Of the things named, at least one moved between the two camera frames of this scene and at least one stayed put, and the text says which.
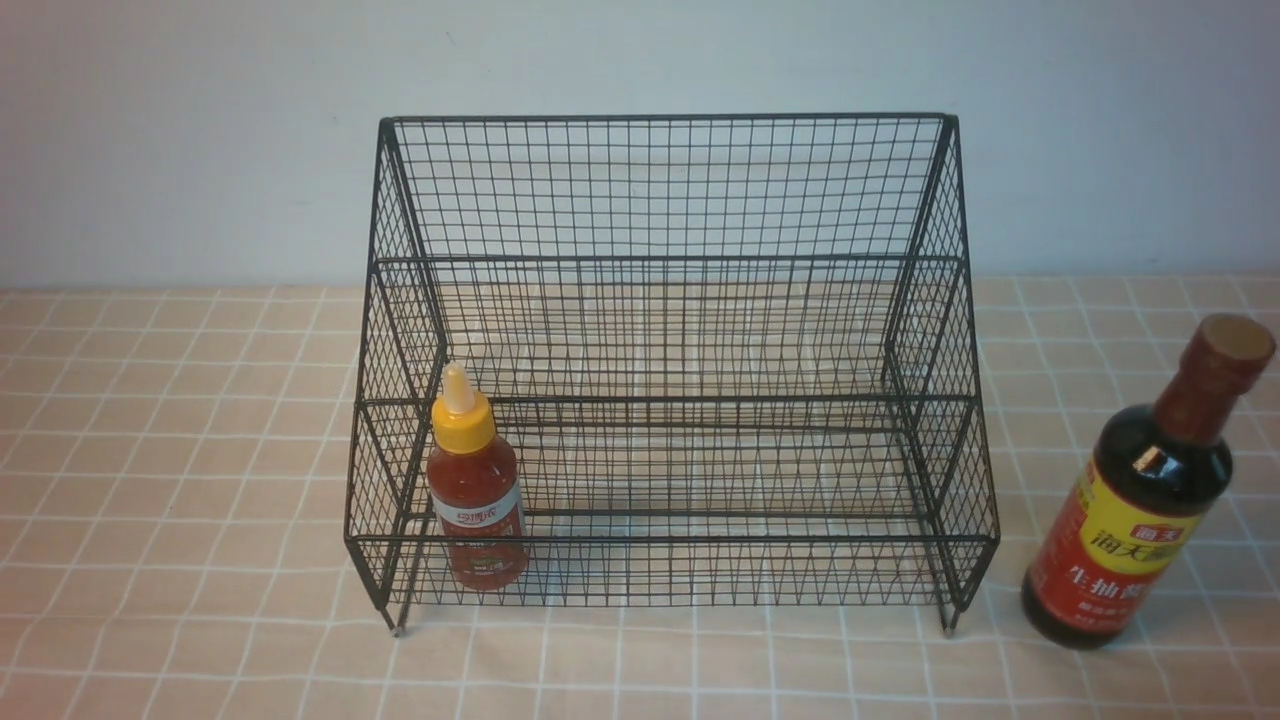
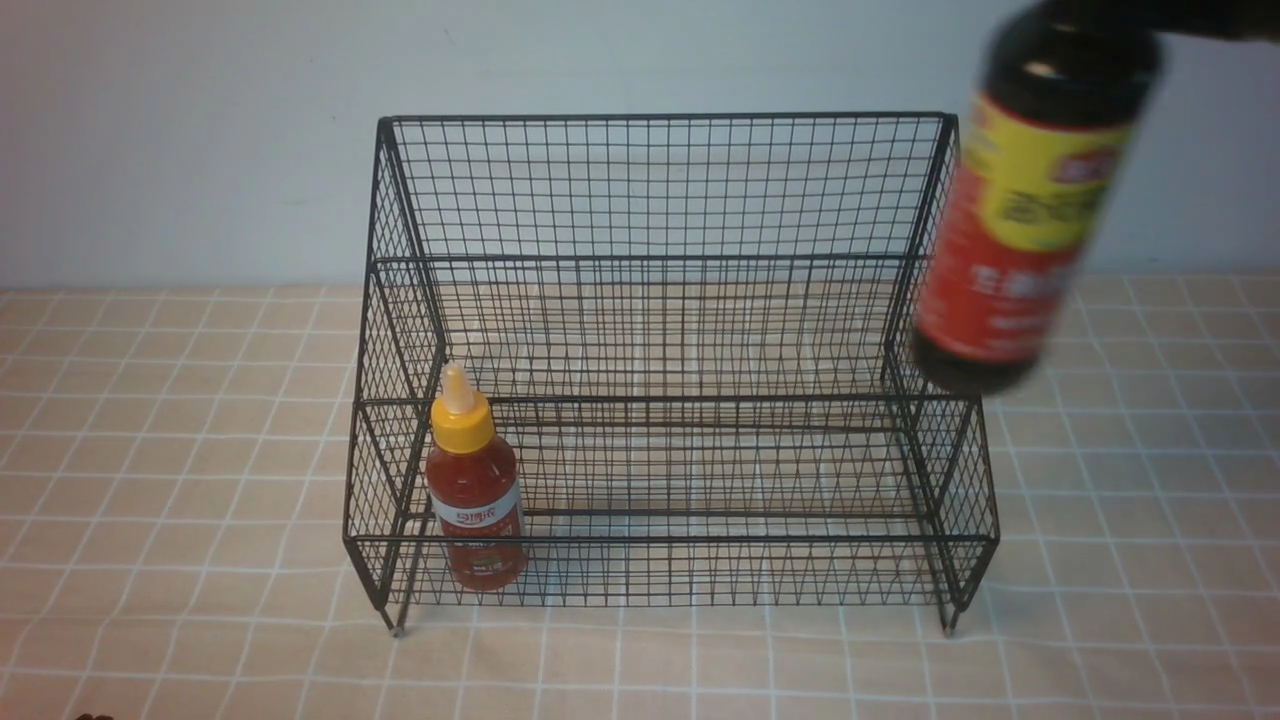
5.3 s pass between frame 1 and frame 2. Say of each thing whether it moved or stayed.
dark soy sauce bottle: moved
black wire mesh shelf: stayed
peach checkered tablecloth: stayed
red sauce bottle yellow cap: stayed
